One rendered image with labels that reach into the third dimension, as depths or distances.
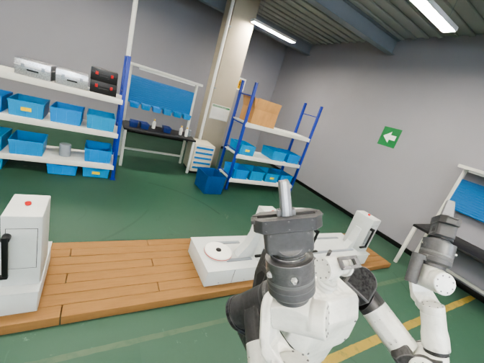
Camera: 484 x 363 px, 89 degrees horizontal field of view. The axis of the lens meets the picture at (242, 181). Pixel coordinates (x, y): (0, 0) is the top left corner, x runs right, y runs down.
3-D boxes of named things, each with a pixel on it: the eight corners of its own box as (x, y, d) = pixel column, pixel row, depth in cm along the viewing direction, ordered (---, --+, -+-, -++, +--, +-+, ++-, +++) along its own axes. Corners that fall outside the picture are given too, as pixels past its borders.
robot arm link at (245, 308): (231, 348, 62) (228, 292, 72) (255, 351, 67) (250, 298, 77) (265, 335, 57) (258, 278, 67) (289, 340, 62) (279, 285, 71)
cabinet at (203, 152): (182, 164, 595) (188, 137, 574) (200, 166, 619) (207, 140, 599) (189, 173, 549) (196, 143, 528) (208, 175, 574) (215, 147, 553)
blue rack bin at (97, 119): (86, 120, 406) (88, 108, 399) (112, 125, 426) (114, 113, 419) (85, 127, 366) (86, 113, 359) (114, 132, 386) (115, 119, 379)
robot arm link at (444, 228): (457, 225, 83) (448, 259, 82) (423, 216, 88) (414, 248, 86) (474, 222, 72) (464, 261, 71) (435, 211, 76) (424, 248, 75)
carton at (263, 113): (235, 117, 529) (242, 93, 514) (261, 123, 570) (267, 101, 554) (248, 122, 488) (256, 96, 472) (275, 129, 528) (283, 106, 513)
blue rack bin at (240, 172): (222, 169, 560) (225, 160, 554) (236, 171, 581) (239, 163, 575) (232, 178, 521) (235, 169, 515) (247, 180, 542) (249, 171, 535)
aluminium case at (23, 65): (23, 71, 344) (24, 56, 338) (56, 80, 362) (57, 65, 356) (13, 73, 309) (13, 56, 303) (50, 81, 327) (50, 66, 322)
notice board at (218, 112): (209, 117, 600) (212, 103, 590) (226, 122, 626) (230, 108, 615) (209, 117, 599) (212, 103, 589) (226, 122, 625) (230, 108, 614)
